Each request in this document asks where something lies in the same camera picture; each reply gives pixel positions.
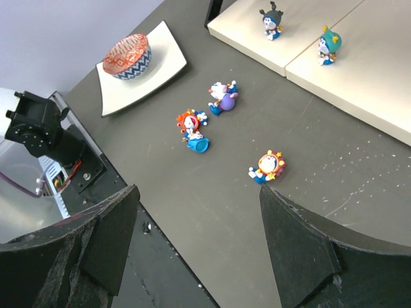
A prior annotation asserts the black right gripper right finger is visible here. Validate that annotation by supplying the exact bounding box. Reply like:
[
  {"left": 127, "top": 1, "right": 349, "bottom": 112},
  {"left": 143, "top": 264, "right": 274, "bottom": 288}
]
[{"left": 259, "top": 184, "right": 410, "bottom": 307}]

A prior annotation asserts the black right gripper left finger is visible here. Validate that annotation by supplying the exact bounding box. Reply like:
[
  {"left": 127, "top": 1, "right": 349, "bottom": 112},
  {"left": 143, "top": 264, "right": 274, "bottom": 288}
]
[{"left": 1, "top": 185, "right": 140, "bottom": 307}]

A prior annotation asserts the orange lion Doraemon figure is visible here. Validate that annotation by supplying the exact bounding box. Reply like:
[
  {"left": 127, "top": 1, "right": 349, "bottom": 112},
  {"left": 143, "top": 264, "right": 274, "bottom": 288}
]
[{"left": 248, "top": 150, "right": 286, "bottom": 185}]

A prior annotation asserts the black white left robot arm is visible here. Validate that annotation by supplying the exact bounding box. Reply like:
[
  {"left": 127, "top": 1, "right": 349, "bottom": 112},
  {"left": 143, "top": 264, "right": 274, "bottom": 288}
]
[{"left": 5, "top": 91, "right": 107, "bottom": 193}]

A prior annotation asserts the three-tier beige black shelf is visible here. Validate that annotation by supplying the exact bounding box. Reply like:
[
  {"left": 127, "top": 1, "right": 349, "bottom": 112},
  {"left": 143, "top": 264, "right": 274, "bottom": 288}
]
[{"left": 205, "top": 1, "right": 410, "bottom": 144}]

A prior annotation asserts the blue bucket Doraemon figure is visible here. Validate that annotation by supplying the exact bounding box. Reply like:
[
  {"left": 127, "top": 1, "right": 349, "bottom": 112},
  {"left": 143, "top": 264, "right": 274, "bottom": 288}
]
[{"left": 183, "top": 131, "right": 210, "bottom": 153}]

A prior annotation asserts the orange crab Doraemon figure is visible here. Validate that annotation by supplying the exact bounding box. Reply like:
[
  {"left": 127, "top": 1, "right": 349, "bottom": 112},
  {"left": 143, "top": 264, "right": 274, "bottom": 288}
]
[{"left": 176, "top": 109, "right": 208, "bottom": 139}]

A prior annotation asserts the purple white Doraemon figure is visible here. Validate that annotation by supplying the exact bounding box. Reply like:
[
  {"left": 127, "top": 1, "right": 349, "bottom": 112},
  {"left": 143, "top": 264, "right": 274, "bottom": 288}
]
[{"left": 208, "top": 80, "right": 238, "bottom": 116}]

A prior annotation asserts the red patterned bowl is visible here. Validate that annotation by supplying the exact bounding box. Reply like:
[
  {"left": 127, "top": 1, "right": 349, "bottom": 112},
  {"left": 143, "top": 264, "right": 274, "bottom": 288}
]
[{"left": 102, "top": 33, "right": 152, "bottom": 80}]

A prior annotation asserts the white square plate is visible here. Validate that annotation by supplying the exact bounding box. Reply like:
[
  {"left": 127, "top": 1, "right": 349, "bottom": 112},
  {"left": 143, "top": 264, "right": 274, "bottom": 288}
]
[{"left": 96, "top": 21, "right": 187, "bottom": 117}]

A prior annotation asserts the teal-hooded Doraemon figure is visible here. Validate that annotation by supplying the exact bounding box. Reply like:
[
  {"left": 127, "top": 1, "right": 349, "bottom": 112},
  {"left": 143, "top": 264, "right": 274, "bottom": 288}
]
[{"left": 318, "top": 26, "right": 342, "bottom": 65}]

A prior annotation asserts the grey-hooded Doraemon figure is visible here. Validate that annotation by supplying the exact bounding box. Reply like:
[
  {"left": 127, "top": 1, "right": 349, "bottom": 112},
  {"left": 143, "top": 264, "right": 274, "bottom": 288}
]
[{"left": 259, "top": 1, "right": 284, "bottom": 41}]

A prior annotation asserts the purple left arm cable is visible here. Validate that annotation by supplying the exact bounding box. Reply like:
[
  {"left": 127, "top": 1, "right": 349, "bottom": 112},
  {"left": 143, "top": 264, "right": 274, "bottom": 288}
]
[{"left": 0, "top": 163, "right": 46, "bottom": 198}]

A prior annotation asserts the light blue cable duct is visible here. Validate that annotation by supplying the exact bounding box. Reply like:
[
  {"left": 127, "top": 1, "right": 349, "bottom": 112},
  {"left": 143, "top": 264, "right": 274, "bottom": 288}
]
[{"left": 37, "top": 156, "right": 70, "bottom": 219}]

